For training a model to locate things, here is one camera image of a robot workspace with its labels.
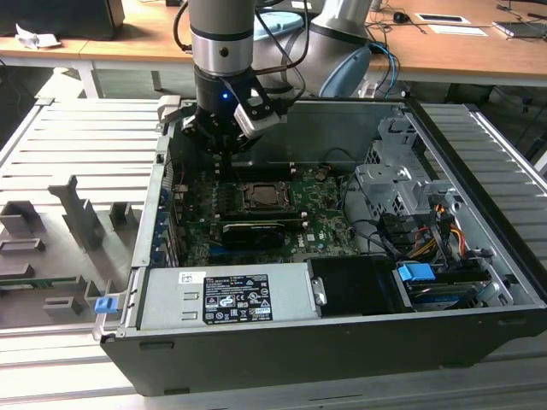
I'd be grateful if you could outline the blue disk carrier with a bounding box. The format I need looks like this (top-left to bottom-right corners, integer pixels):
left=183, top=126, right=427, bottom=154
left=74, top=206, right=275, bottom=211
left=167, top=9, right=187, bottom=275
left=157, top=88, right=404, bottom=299
left=396, top=261, right=480, bottom=312

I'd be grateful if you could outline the metal socket cover frame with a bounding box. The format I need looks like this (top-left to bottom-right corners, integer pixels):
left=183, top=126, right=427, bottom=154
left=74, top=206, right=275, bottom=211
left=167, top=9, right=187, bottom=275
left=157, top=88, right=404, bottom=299
left=242, top=181, right=297, bottom=212

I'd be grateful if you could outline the blue expansion slot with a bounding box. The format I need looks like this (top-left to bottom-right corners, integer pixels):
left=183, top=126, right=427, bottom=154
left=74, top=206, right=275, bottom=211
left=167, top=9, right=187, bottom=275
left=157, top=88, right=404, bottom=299
left=208, top=243, right=257, bottom=260

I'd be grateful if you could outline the silver metal drive cage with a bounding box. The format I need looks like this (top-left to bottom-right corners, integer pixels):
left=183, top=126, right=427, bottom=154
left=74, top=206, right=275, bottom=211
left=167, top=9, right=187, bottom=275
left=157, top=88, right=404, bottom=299
left=353, top=117, right=463, bottom=224

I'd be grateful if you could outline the black CPU socket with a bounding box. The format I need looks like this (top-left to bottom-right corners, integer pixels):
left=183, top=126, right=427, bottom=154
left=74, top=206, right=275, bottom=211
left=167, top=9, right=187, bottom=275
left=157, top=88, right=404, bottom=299
left=239, top=180, right=297, bottom=214

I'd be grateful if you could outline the green motherboard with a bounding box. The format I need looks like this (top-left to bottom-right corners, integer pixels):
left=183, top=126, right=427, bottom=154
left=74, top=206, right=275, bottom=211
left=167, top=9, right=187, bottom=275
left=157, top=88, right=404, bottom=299
left=170, top=161, right=373, bottom=267

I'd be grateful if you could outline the blue cable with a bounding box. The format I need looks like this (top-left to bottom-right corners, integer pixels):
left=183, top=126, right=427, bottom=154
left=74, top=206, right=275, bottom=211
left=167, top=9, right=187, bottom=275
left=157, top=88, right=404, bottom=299
left=370, top=41, right=402, bottom=100

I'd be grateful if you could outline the black PC case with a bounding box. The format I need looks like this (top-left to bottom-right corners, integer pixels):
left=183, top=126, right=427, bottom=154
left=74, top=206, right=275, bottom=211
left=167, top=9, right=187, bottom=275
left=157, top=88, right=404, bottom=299
left=98, top=96, right=547, bottom=398

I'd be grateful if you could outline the crumpled white paper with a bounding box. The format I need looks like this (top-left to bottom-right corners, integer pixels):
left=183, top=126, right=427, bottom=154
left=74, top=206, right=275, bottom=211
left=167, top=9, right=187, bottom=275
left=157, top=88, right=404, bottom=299
left=15, top=22, right=62, bottom=50

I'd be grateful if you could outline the grey parts rack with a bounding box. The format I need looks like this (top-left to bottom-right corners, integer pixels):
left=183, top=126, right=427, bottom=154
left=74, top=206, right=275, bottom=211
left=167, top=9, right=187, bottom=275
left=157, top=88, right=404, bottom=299
left=0, top=173, right=143, bottom=331

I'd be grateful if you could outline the wooden desk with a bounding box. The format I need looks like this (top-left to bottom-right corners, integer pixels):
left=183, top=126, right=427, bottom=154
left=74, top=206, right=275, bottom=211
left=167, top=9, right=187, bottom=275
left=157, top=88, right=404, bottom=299
left=367, top=0, right=547, bottom=89
left=0, top=0, right=377, bottom=102

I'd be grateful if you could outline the black graphics card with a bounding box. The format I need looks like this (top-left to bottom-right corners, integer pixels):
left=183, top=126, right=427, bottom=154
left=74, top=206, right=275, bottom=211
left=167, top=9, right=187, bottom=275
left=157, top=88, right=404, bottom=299
left=221, top=220, right=286, bottom=251

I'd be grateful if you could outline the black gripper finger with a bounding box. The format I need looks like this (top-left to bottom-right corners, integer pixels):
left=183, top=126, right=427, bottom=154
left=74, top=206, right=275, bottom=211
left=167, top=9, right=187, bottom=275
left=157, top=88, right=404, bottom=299
left=226, top=132, right=259, bottom=172
left=180, top=113, right=228, bottom=172

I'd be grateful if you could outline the white-framed desk cable port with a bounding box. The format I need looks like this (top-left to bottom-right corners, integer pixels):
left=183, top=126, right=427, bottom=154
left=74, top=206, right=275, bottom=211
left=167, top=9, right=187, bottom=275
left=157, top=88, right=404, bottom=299
left=415, top=12, right=472, bottom=25

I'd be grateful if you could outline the blue plastic latch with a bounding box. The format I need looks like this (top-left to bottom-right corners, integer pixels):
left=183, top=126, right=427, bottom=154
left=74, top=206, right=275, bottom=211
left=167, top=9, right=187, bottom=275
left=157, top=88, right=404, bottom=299
left=94, top=296, right=118, bottom=317

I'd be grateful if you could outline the grey power supply unit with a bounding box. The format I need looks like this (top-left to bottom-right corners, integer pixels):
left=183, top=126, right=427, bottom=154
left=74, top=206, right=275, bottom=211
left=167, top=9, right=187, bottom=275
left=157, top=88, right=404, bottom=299
left=137, top=261, right=322, bottom=331

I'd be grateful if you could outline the grey plastic case handle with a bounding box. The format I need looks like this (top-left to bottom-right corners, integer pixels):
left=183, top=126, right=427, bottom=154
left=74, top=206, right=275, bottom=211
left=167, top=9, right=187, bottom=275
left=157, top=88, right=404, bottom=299
left=156, top=95, right=185, bottom=126

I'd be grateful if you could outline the white wrist camera on bracket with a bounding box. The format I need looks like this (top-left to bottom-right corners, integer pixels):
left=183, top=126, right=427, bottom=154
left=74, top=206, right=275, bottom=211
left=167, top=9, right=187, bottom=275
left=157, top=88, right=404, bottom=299
left=224, top=76, right=282, bottom=139

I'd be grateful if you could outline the white plastic block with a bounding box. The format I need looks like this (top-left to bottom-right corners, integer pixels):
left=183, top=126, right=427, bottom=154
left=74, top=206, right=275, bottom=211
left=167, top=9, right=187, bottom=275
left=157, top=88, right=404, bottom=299
left=356, top=79, right=379, bottom=99

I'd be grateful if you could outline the black box on desk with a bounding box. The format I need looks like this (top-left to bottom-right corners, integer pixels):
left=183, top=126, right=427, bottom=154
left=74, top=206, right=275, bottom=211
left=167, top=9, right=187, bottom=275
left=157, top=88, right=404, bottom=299
left=0, top=0, right=126, bottom=42

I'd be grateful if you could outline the white paper sheet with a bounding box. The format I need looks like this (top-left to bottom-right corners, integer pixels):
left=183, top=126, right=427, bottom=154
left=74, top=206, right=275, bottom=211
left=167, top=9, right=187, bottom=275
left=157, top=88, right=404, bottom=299
left=426, top=23, right=490, bottom=38

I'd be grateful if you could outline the small square CPU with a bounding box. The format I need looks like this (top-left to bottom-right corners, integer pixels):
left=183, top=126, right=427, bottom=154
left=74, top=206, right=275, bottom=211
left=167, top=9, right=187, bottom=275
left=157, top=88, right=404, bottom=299
left=249, top=184, right=286, bottom=205

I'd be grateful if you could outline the yellow red wire bundle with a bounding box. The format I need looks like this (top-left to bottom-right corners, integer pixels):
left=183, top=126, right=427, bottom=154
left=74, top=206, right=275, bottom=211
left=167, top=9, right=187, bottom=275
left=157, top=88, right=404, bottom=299
left=409, top=203, right=468, bottom=262

